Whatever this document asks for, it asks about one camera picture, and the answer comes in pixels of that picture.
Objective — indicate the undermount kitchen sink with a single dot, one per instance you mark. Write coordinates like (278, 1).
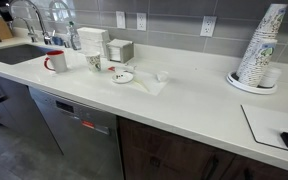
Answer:
(15, 54)

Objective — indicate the small sachet packet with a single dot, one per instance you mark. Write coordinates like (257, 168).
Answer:
(111, 68)

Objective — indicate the clear soap dispenser bottle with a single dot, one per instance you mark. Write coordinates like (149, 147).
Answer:
(66, 40)

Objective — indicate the stack of white paper towels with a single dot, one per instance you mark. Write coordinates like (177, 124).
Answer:
(92, 40)

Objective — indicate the white light switch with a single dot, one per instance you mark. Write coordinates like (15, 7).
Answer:
(120, 20)

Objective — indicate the tall chrome faucet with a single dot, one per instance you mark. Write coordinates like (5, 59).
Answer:
(39, 18)

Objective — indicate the small chrome faucet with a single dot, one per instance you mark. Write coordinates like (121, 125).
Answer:
(30, 31)

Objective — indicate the small white saucer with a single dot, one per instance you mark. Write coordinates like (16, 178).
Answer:
(122, 77)

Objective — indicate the clear bottle green cap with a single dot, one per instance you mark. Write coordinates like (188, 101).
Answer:
(74, 38)

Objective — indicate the wooden base cabinet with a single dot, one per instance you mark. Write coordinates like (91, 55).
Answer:
(14, 113)
(170, 156)

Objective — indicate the tall stack printed paper cups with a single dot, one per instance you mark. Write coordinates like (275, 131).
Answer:
(270, 23)

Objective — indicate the stack of white lids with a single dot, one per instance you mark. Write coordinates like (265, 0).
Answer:
(271, 78)

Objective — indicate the stainless steel dishwasher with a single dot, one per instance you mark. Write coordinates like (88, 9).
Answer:
(77, 133)

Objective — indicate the blue sponge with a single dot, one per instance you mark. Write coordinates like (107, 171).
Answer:
(57, 41)

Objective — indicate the white round tray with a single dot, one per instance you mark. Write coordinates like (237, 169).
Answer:
(237, 85)

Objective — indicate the white wall outlet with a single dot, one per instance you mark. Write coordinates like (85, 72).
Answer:
(208, 26)
(141, 21)

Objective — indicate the short stack printed paper cups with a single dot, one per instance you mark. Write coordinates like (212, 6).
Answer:
(259, 65)

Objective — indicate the wooden cutting board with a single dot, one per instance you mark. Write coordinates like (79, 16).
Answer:
(2, 29)

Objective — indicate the printed paper cup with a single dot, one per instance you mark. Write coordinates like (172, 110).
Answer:
(93, 62)

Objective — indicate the grey napkin dispenser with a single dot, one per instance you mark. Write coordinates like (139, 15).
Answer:
(119, 50)

